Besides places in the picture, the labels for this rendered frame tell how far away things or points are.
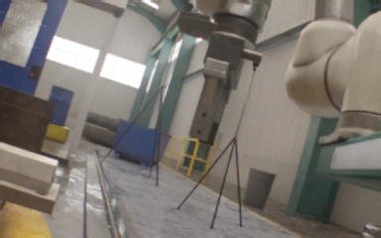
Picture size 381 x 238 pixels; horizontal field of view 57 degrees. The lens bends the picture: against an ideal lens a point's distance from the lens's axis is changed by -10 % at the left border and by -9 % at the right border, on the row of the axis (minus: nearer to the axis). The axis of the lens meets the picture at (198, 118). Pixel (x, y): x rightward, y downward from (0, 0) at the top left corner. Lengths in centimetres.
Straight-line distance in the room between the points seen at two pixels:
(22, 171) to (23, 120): 125
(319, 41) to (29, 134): 207
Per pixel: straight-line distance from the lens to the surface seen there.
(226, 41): 54
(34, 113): 256
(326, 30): 85
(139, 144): 968
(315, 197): 899
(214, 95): 51
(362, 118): 66
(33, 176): 131
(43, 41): 558
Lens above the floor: 63
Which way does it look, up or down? 5 degrees up
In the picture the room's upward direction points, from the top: 17 degrees clockwise
